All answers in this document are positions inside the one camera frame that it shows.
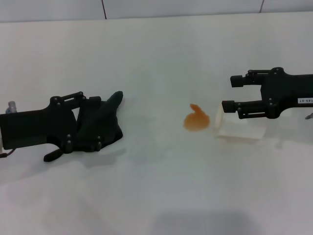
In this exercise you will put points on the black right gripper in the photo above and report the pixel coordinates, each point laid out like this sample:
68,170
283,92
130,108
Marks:
283,93

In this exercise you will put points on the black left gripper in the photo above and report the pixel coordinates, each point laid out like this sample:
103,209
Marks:
29,127

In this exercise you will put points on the dark cloth rag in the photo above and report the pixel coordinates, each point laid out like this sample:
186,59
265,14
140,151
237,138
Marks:
110,122

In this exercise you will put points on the white paper cup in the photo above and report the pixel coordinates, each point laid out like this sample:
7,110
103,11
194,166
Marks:
234,133

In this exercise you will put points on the orange liquid stain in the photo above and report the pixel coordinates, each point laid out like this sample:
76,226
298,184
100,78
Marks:
196,122

